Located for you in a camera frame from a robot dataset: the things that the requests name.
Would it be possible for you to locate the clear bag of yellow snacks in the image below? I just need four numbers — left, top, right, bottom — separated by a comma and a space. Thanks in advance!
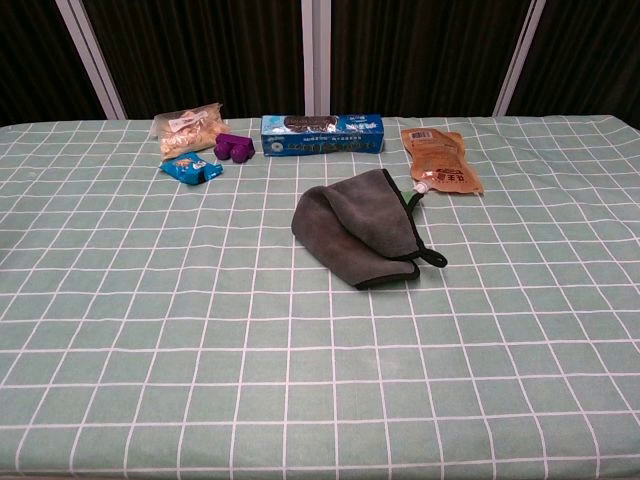
151, 102, 226, 161

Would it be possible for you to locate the green checked tablecloth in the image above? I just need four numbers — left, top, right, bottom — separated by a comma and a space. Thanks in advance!
0, 115, 640, 480

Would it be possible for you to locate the dark pleated curtain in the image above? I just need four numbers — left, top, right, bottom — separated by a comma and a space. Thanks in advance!
0, 0, 640, 129

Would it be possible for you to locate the purple plastic toy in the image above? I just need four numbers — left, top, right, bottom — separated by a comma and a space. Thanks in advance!
213, 132, 256, 165

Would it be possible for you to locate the white metal frame post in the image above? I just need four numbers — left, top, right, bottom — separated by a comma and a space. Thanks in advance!
492, 0, 547, 118
54, 0, 127, 121
301, 0, 333, 118

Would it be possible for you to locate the orange spouted pouch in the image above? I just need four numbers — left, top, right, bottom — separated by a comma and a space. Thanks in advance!
400, 127, 486, 197

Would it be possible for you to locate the small blue snack packet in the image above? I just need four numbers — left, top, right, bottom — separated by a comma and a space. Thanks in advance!
158, 153, 225, 187

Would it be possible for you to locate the grey and green towel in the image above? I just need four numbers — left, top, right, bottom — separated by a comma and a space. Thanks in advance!
291, 168, 449, 292

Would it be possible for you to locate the long blue cookie box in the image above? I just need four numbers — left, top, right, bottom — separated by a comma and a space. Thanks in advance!
260, 113, 386, 158

